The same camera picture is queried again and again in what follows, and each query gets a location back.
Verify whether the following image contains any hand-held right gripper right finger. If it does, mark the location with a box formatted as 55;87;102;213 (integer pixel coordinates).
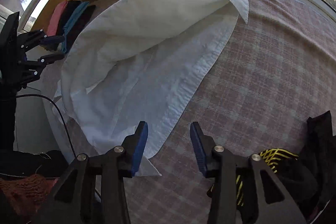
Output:
190;122;306;224

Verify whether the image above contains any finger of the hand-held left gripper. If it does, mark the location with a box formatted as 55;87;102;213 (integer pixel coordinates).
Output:
18;29;65;52
18;54;65;88

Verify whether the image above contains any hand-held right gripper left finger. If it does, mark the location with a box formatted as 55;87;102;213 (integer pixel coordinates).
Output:
33;121;149;224

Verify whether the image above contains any white button shirt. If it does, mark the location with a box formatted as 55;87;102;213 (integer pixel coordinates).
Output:
52;0;253;177

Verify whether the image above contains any stack of folded clothes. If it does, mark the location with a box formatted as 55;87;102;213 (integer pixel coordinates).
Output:
47;0;96;54

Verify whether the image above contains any pine plank board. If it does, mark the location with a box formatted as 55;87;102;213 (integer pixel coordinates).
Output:
31;0;79;33

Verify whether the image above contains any pink plaid blanket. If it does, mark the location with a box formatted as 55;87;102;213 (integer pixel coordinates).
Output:
39;0;336;224

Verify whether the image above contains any black jacket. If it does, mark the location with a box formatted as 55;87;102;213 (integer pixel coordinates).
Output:
0;150;70;180

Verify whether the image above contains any brown knit garment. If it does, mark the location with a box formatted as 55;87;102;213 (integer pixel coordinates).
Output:
0;174;59;224

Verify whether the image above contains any black cable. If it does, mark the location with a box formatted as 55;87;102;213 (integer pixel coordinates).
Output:
14;93;78;159

